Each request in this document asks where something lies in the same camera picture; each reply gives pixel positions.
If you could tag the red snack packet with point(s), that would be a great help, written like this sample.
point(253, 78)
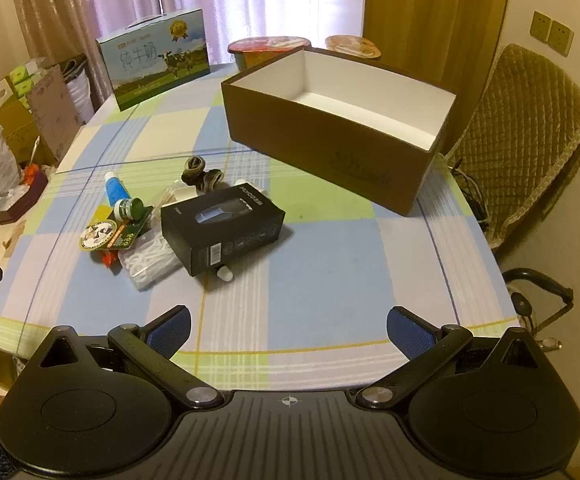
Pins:
point(107, 258)

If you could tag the dark green lip balm tube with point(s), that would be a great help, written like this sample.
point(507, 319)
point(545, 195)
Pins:
point(130, 209)

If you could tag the black product box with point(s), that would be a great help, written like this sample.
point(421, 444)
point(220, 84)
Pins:
point(219, 230)

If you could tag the beige curtain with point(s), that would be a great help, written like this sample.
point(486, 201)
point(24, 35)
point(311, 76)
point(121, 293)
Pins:
point(44, 5)

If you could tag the green milk carton case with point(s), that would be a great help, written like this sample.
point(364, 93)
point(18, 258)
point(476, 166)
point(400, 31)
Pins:
point(154, 67)

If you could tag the cotton swab bag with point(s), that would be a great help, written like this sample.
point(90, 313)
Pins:
point(167, 198)

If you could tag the quilted gold chair cushion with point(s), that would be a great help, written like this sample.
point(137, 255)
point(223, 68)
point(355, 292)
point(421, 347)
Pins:
point(520, 125)

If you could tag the orange instant noodle bowl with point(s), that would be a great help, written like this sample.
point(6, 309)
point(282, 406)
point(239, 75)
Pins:
point(352, 45)

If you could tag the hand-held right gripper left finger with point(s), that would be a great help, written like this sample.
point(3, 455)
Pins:
point(172, 331)

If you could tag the beige wall socket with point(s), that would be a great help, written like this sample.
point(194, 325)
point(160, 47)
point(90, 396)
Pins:
point(561, 37)
point(540, 25)

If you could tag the small white bottle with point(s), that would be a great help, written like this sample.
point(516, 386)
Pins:
point(224, 274)

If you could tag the round print card packet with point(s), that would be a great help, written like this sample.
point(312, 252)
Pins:
point(102, 234)

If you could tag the black metal frame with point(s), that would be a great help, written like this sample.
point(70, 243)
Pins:
point(545, 282)

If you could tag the desktop with checked tablecloth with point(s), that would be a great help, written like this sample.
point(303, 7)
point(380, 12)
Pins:
point(320, 260)

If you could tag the brown cardboard box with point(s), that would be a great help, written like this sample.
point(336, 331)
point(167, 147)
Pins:
point(320, 145)

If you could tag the green tissue pack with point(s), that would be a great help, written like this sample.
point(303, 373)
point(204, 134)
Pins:
point(29, 76)

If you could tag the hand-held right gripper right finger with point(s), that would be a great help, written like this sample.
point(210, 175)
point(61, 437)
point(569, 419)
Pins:
point(410, 333)

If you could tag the clear plastic bag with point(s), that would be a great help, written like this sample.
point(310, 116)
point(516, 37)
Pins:
point(144, 265)

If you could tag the red instant noodle bowl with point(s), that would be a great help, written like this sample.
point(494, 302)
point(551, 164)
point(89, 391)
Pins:
point(270, 44)

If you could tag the brown paper bag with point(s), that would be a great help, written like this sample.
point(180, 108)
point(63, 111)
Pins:
point(52, 110)

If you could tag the dark red box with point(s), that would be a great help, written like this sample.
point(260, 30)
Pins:
point(19, 205)

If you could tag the white paper bag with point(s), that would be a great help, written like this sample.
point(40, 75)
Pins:
point(79, 92)

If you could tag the blue tube with white cap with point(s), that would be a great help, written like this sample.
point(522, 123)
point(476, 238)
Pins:
point(116, 190)

